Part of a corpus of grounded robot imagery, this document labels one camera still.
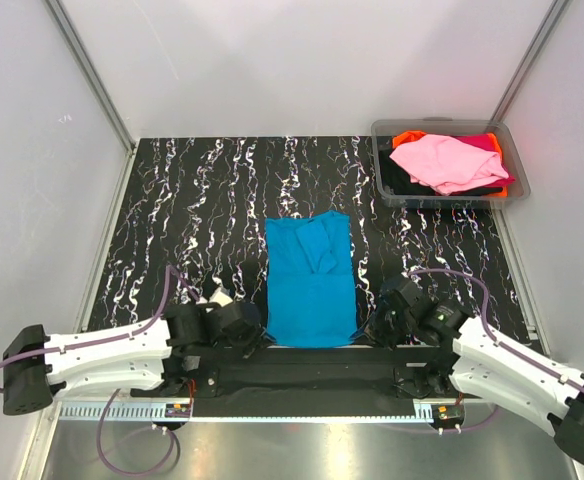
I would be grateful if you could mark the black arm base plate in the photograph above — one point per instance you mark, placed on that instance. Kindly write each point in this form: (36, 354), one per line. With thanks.
(302, 375)

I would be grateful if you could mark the blue t shirt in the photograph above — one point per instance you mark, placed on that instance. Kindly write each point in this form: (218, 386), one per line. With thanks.
(311, 294)

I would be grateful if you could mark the orange t shirt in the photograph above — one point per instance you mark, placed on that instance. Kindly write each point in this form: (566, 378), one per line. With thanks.
(409, 136)

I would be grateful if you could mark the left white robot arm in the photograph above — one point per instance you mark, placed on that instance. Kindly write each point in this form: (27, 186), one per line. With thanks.
(147, 358)

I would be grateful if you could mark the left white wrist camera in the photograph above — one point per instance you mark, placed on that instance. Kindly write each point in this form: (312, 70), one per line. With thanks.
(219, 298)

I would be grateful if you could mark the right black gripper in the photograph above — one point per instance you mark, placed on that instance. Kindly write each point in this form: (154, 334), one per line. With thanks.
(374, 330)

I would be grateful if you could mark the black t shirt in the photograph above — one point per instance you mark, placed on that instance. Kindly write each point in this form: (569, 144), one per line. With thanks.
(398, 181)

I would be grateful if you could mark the black marbled table mat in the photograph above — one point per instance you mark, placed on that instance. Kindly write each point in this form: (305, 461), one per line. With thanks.
(200, 205)

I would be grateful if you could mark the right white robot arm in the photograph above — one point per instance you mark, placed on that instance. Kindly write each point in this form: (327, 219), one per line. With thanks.
(474, 359)

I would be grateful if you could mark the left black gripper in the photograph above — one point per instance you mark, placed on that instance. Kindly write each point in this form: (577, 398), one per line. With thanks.
(249, 347)

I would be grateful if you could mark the magenta t shirt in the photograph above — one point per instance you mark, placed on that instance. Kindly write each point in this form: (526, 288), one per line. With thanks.
(486, 141)

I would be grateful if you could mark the clear plastic bin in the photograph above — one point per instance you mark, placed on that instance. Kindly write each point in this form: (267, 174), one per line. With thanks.
(383, 131)

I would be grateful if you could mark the pink t shirt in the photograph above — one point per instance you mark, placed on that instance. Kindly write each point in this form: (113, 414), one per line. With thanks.
(447, 165)

